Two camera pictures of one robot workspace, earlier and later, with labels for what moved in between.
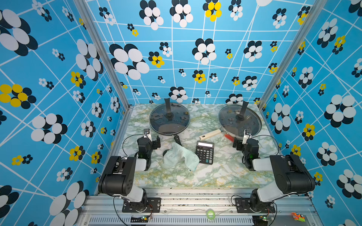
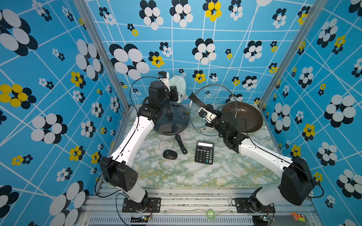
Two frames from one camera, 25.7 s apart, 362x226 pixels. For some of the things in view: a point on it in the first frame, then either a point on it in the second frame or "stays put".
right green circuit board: (260, 220) stays put
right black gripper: (239, 142) -> (218, 114)
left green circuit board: (142, 219) stays put
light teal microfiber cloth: (176, 153) -> (179, 82)
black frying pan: (170, 119) stays put
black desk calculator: (205, 151) stays put
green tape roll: (210, 214) stays put
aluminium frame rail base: (199, 207) stays put
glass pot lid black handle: (241, 117) -> (193, 96)
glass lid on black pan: (169, 118) stays put
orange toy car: (299, 217) stays put
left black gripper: (154, 146) -> (172, 92)
